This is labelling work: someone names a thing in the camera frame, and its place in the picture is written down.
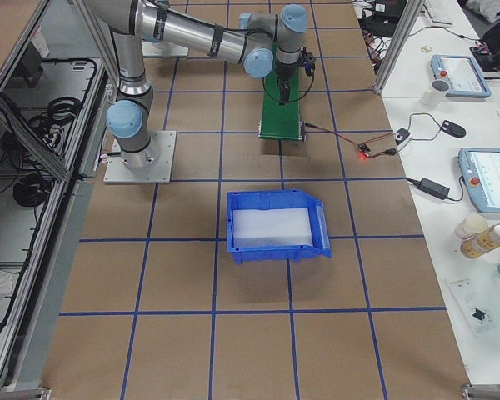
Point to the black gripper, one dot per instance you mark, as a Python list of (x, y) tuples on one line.
[(282, 77)]

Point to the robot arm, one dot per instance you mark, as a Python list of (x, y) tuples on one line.
[(127, 118), (264, 43)]

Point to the green conveyor belt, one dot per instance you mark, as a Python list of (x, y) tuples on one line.
[(280, 122)]

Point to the red lit sensor module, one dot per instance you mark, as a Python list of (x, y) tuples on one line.
[(363, 151)]

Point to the blue plastic bin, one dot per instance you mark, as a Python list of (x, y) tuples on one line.
[(279, 199)]

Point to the white foam sheet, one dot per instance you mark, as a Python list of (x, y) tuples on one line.
[(274, 227)]

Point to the white mug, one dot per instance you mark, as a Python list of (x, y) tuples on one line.
[(435, 94)]

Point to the black power adapter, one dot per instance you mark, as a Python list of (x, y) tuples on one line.
[(430, 187)]

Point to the black computer mouse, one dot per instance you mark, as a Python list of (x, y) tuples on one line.
[(452, 129)]

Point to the far teach pendant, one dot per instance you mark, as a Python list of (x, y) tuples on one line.
[(463, 75)]

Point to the teach pendant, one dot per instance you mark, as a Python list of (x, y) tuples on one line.
[(481, 172), (463, 75)]

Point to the near teach pendant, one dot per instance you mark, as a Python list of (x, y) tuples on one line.
[(481, 172)]

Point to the beverage can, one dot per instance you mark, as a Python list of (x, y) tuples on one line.
[(481, 243)]

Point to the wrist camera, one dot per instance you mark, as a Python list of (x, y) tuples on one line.
[(308, 62)]

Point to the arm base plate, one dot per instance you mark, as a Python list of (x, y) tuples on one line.
[(163, 50), (151, 165)]

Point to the aluminium frame post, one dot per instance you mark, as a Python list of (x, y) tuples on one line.
[(400, 36)]

